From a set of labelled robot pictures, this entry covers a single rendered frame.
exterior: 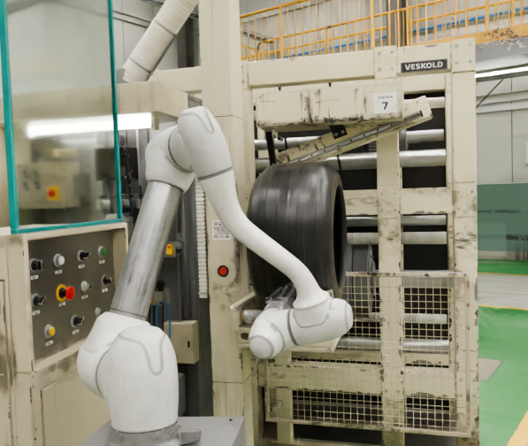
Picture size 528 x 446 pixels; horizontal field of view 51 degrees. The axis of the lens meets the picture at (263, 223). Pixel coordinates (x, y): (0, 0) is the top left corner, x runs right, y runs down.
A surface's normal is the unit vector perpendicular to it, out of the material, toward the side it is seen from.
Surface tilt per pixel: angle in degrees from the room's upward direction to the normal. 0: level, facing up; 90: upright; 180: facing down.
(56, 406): 90
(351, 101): 90
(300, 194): 54
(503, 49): 90
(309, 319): 95
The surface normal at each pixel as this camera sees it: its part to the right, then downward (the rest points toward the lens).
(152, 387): 0.40, -0.10
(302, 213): -0.26, -0.31
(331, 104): -0.26, 0.06
